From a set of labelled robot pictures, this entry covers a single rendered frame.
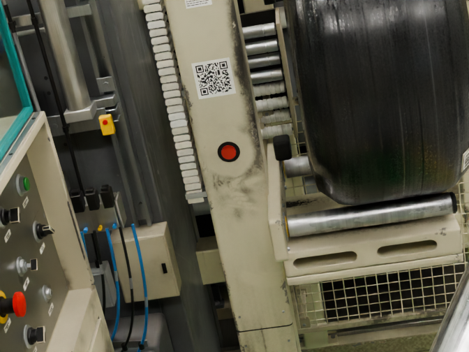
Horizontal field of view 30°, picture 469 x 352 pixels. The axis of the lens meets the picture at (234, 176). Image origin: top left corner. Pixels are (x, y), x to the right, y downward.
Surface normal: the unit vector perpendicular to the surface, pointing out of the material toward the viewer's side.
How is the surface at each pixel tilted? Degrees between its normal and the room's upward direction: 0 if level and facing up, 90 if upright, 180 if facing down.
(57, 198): 90
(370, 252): 90
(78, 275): 90
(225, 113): 90
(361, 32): 64
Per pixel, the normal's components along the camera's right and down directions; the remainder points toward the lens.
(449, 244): -0.03, 0.43
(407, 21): -0.11, 0.00
